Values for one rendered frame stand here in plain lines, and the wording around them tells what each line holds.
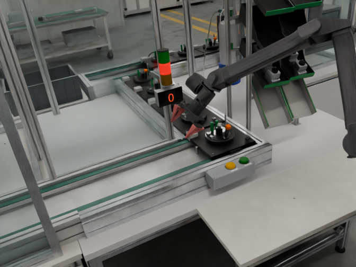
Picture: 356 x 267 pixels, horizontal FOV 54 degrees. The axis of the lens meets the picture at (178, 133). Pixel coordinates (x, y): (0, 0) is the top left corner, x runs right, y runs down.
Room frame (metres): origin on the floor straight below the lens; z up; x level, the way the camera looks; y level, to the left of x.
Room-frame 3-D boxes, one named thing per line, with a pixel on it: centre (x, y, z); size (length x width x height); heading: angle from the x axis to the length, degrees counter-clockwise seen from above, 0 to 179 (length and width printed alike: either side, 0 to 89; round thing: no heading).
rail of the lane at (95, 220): (1.18, -0.01, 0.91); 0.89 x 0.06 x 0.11; 114
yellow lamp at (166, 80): (1.46, 0.02, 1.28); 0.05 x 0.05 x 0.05
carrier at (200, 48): (2.96, -0.36, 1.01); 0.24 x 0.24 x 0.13; 24
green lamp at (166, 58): (1.46, 0.02, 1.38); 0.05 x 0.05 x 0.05
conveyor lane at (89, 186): (1.33, 0.09, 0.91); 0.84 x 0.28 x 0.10; 114
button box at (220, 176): (1.20, -0.21, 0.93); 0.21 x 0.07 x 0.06; 114
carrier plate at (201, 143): (1.43, -0.20, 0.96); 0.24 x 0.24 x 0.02; 24
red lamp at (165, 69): (1.46, 0.02, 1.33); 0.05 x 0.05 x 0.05
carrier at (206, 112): (1.66, -0.09, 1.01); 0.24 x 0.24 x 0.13; 24
